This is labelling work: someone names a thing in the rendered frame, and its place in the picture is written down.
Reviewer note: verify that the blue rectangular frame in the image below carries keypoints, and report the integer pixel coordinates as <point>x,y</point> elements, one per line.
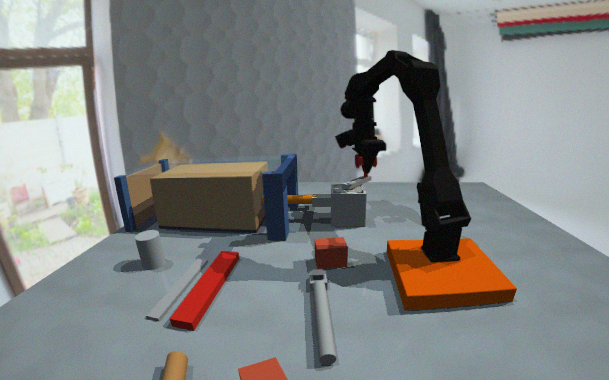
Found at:
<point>287,170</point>

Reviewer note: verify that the black-headed mallet with wooden handle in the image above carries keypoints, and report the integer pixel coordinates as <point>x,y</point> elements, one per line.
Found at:
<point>176,365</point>

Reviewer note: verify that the red rectangular bar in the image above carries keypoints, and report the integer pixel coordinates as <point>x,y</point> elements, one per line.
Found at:
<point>195,305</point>

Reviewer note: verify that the grey flat bar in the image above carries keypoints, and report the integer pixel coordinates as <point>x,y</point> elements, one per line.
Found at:
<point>173,294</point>

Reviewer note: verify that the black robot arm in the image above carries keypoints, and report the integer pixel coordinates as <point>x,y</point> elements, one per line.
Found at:
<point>439,192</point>

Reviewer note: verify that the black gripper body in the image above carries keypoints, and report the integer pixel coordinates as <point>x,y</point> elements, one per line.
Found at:
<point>369,142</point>

